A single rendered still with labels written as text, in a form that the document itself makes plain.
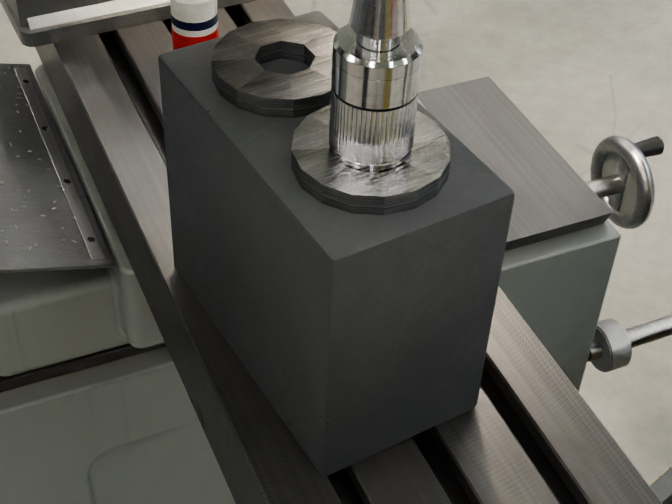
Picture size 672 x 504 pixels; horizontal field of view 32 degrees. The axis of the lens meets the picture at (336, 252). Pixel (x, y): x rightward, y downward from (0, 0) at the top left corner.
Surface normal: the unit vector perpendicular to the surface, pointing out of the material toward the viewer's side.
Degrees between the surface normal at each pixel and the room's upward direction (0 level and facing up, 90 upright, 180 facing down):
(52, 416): 90
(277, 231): 90
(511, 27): 0
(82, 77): 0
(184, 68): 0
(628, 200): 90
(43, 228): 16
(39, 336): 90
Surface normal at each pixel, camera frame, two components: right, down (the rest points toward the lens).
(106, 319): 0.40, 0.63
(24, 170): 0.29, -0.77
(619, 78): 0.04, -0.73
